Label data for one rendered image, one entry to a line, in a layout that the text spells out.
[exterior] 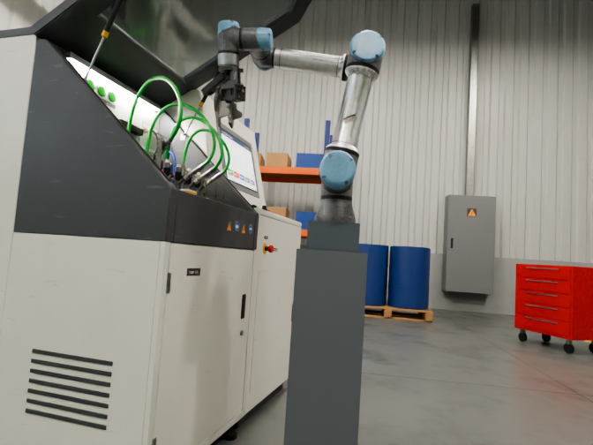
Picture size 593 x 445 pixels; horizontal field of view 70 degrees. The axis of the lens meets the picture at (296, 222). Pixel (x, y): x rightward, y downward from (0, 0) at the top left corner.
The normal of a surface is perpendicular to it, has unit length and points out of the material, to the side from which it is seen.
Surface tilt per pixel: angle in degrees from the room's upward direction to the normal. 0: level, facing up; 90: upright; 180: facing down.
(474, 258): 90
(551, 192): 90
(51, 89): 90
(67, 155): 90
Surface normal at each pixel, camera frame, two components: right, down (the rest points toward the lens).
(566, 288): -0.95, -0.09
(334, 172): -0.13, 0.04
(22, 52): -0.29, -0.10
